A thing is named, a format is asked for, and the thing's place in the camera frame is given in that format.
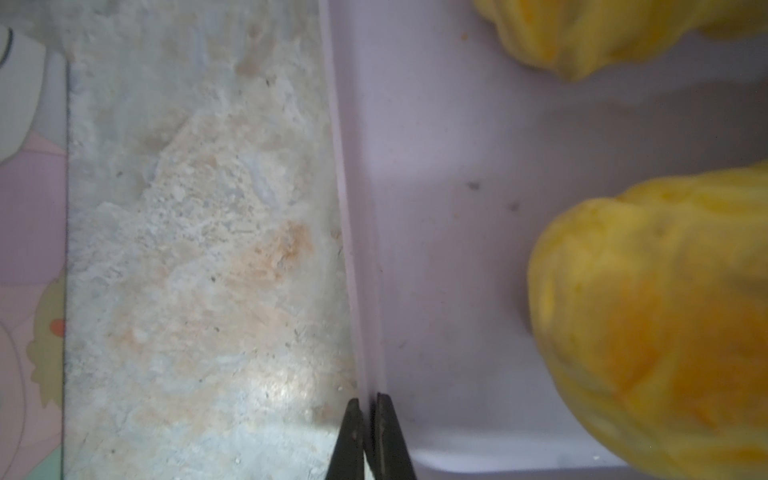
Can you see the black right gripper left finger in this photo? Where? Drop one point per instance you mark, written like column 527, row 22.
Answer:
column 347, row 461

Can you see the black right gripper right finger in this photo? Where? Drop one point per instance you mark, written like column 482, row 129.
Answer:
column 389, row 457

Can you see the lilac plastic tray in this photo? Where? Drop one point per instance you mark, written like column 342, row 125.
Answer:
column 451, row 159

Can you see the white cartoon paper bag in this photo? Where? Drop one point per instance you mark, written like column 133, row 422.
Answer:
column 34, row 160

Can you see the short glazed bread roll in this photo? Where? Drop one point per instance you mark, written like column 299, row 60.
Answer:
column 650, row 311

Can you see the long cream-filled bread loaf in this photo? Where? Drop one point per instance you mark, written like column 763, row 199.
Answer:
column 574, row 39

